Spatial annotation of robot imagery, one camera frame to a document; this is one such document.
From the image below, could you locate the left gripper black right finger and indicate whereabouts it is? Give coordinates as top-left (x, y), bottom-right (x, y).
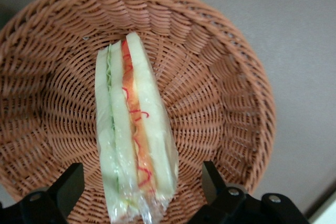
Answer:
top-left (193, 160), bottom-right (311, 224)

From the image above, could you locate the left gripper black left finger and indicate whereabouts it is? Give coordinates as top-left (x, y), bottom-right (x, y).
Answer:
top-left (0, 162), bottom-right (85, 224)

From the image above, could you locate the triangle sandwich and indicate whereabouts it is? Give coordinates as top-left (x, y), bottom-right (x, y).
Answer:
top-left (94, 31), bottom-right (180, 224)

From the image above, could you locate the round brown wicker basket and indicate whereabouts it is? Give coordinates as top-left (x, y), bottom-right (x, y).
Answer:
top-left (0, 0), bottom-right (277, 224)

